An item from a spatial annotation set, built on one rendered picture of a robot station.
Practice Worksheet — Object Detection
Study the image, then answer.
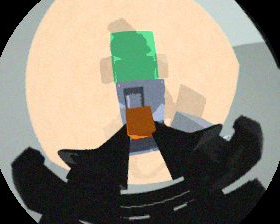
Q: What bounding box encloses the orange l-shaped part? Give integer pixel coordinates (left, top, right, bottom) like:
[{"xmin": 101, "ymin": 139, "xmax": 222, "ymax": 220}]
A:
[{"xmin": 125, "ymin": 105, "xmax": 156, "ymax": 140}]

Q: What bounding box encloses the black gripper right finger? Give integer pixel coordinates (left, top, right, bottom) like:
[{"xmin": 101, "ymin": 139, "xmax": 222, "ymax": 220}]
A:
[{"xmin": 151, "ymin": 121, "xmax": 222, "ymax": 180}]

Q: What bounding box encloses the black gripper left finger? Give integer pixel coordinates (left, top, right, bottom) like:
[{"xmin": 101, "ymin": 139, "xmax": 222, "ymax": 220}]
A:
[{"xmin": 56, "ymin": 124, "xmax": 131, "ymax": 190}]

